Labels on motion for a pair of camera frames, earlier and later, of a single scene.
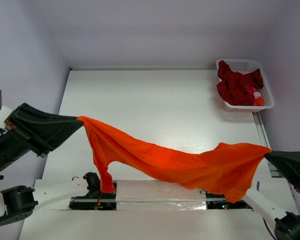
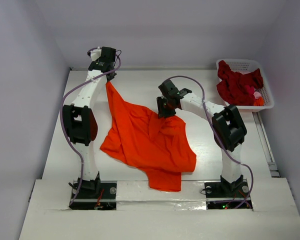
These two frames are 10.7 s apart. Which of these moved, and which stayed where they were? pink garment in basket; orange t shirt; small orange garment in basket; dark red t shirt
Moved: orange t shirt
Stayed: dark red t shirt; small orange garment in basket; pink garment in basket
